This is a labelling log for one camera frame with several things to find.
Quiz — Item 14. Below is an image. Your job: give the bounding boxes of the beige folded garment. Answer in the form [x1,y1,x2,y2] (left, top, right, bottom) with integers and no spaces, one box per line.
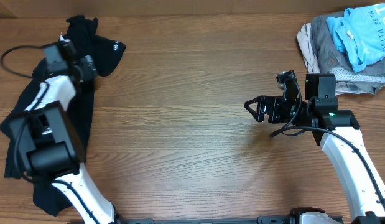
[296,23,379,95]

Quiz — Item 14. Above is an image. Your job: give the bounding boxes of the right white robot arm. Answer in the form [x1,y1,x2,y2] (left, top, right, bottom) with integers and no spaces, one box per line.
[244,70,385,223]

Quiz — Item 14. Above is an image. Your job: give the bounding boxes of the white patterned folded cloth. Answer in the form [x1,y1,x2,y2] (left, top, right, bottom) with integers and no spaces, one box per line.
[328,66,385,83]

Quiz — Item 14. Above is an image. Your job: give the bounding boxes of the black t-shirt with logo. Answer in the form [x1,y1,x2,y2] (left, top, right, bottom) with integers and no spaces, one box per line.
[0,15,126,216]

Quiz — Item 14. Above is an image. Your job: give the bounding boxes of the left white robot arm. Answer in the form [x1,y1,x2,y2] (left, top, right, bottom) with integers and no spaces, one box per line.
[9,40,123,223]

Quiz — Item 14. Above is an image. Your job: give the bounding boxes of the light blue printed t-shirt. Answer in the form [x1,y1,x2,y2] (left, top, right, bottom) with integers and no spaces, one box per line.
[326,3,385,73]

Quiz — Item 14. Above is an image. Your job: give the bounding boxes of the grey folded shorts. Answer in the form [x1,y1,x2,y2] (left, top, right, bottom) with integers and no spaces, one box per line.
[311,11,385,95]

